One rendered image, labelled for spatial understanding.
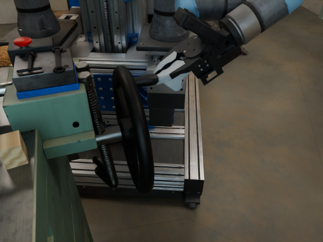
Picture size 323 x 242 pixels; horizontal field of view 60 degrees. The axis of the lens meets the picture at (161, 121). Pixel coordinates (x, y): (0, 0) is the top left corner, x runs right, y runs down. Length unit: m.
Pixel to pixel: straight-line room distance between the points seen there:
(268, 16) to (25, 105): 0.49
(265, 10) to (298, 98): 1.81
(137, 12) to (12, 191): 0.92
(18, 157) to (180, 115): 1.27
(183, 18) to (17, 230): 0.43
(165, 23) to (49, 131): 0.61
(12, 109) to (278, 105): 1.97
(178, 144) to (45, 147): 1.00
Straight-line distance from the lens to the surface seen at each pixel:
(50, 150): 0.55
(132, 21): 1.25
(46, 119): 0.53
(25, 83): 0.51
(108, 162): 0.68
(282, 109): 2.23
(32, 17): 1.14
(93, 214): 1.49
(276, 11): 0.64
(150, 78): 0.58
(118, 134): 0.61
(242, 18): 0.62
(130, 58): 1.12
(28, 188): 0.45
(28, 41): 0.56
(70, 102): 0.51
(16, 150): 0.46
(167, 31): 1.01
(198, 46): 0.60
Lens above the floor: 1.22
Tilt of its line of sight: 39 degrees down
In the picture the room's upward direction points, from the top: straight up
